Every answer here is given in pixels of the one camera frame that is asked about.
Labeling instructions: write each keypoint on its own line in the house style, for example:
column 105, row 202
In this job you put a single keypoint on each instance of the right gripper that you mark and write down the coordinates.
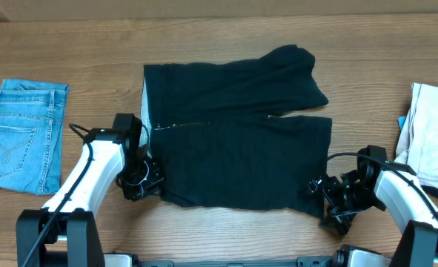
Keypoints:
column 330, row 199

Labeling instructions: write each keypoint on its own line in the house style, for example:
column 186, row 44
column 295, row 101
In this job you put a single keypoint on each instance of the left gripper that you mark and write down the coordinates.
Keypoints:
column 133, row 193

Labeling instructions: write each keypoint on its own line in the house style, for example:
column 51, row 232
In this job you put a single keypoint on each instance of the black shorts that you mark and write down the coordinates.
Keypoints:
column 235, row 135

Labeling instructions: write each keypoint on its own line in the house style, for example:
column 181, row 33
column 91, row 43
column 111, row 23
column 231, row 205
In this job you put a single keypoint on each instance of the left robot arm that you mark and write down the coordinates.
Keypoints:
column 63, row 232

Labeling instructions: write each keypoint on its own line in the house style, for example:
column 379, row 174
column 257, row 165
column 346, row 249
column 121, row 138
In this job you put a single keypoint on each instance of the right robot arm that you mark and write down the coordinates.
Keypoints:
column 388, row 186

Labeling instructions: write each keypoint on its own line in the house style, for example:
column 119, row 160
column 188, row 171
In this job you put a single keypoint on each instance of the blue patterned cloth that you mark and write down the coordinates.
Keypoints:
column 401, row 121

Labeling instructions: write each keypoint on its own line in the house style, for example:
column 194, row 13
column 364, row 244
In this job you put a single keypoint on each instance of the white folded garment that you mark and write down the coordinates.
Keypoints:
column 418, row 141

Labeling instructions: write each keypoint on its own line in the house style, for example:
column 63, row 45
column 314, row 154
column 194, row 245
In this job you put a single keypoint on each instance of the blue denim jeans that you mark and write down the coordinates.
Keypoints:
column 31, row 127

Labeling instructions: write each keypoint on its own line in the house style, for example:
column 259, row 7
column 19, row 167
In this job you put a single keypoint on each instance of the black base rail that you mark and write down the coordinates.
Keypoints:
column 233, row 262

